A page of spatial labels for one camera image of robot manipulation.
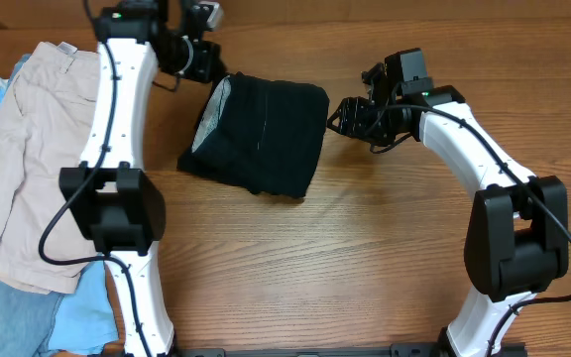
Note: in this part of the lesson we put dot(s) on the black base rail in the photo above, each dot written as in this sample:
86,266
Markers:
345,350

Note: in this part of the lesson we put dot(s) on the light blue shirt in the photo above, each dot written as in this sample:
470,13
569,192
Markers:
84,321

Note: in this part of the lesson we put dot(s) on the black shorts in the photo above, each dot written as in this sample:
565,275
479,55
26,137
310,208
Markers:
263,135

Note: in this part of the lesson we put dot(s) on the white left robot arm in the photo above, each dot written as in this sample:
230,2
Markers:
113,202

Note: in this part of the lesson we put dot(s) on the beige khaki shorts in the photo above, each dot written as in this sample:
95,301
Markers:
45,120

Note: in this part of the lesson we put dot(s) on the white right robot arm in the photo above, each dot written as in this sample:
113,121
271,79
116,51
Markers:
514,248

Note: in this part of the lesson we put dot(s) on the blue denim jeans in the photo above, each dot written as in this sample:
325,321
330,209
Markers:
26,322

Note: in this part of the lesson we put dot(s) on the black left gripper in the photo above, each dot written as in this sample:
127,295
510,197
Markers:
207,55

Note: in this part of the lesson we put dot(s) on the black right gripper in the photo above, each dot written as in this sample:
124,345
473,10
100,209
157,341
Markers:
353,113

